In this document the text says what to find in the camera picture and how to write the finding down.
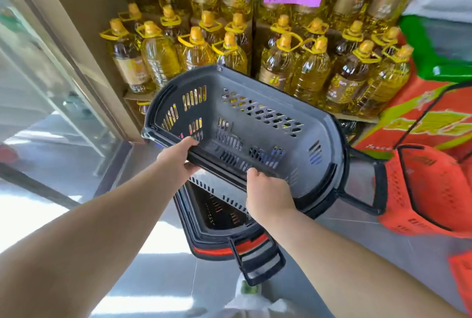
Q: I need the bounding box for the person's left hand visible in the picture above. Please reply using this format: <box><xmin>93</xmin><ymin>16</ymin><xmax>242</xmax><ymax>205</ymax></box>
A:
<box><xmin>157</xmin><ymin>136</ymin><xmax>202</xmax><ymax>187</ymax></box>

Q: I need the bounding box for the person's right forearm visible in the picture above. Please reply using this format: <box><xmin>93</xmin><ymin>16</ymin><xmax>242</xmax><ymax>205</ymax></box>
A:
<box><xmin>258</xmin><ymin>211</ymin><xmax>466</xmax><ymax>318</ymax></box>

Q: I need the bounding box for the grey plastic shopping basket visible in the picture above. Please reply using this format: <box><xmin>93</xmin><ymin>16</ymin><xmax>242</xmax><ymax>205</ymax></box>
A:
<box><xmin>141</xmin><ymin>64</ymin><xmax>388</xmax><ymax>220</ymax></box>

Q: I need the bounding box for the black red-trimmed shopping basket stack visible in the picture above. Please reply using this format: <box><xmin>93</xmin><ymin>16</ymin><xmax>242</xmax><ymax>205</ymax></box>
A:
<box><xmin>173</xmin><ymin>177</ymin><xmax>287</xmax><ymax>287</ymax></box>

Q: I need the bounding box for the red basket with black handle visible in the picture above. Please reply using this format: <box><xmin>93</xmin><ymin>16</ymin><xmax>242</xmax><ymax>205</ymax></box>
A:
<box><xmin>374</xmin><ymin>82</ymin><xmax>472</xmax><ymax>239</ymax></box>

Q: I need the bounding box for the display of cooking oil bottles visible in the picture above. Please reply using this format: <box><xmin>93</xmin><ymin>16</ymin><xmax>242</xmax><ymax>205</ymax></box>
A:
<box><xmin>100</xmin><ymin>0</ymin><xmax>428</xmax><ymax>119</ymax></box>

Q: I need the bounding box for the glass door with frame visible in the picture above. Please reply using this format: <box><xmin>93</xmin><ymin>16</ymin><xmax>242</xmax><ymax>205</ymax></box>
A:
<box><xmin>0</xmin><ymin>0</ymin><xmax>134</xmax><ymax>208</ymax></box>

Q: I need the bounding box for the person's right hand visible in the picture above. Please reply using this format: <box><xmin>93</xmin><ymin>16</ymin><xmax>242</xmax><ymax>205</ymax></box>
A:
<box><xmin>245</xmin><ymin>168</ymin><xmax>296</xmax><ymax>227</ymax></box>

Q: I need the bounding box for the red plastic basket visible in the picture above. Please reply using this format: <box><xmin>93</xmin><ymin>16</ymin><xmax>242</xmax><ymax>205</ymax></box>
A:
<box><xmin>448</xmin><ymin>251</ymin><xmax>472</xmax><ymax>304</ymax></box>

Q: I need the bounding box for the person's left forearm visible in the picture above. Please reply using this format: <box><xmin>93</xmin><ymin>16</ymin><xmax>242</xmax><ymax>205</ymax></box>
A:
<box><xmin>0</xmin><ymin>157</ymin><xmax>177</xmax><ymax>318</ymax></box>

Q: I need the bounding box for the red and green cardboard box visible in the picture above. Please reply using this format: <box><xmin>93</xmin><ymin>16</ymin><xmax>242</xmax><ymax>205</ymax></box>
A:
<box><xmin>354</xmin><ymin>34</ymin><xmax>472</xmax><ymax>160</ymax></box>

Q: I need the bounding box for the green crate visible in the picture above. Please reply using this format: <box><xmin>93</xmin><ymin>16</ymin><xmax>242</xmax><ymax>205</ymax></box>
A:
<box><xmin>399</xmin><ymin>15</ymin><xmax>472</xmax><ymax>83</ymax></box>

